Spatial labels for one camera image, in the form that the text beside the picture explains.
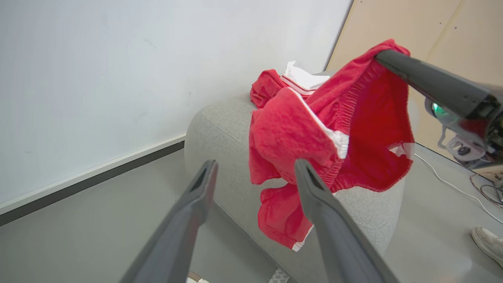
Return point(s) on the grey fabric sofa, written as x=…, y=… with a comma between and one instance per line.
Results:
x=220, y=129

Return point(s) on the grey floor marker sticker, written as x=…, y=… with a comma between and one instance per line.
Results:
x=279, y=276

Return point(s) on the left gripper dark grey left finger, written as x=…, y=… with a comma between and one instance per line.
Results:
x=184, y=232

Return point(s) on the white shoe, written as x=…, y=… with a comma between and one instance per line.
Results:
x=489, y=241

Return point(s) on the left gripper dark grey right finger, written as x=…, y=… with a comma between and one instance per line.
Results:
x=338, y=239

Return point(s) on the red shorts white stripes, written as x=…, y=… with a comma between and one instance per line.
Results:
x=287, y=133

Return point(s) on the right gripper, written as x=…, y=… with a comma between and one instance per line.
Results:
x=485, y=129

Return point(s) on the white laundry basket tan rim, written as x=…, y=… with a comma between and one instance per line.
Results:
x=196, y=278

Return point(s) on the light wooden board panel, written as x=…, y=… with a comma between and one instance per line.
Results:
x=440, y=23

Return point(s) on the red and white garment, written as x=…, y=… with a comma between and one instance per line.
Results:
x=267, y=84

